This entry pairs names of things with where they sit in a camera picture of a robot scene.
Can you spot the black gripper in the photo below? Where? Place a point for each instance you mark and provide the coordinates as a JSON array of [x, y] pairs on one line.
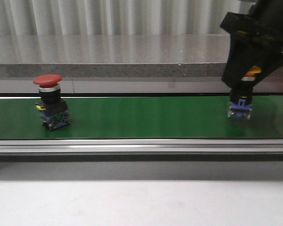
[[264, 20]]

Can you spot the yellow mushroom push button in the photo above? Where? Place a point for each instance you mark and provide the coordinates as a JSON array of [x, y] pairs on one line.
[[240, 104]]

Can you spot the grey speckled stone counter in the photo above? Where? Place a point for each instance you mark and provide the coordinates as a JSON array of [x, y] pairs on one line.
[[113, 56]]

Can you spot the white pleated curtain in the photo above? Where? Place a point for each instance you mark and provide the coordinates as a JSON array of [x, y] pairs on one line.
[[115, 17]]

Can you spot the green conveyor belt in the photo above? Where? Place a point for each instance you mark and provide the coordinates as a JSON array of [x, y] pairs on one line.
[[145, 117]]

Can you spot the white conveyor back rail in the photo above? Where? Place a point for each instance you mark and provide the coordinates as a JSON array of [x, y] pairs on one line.
[[120, 85]]

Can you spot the aluminium conveyor front rail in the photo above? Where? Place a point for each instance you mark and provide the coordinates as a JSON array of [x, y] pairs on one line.
[[141, 146]]

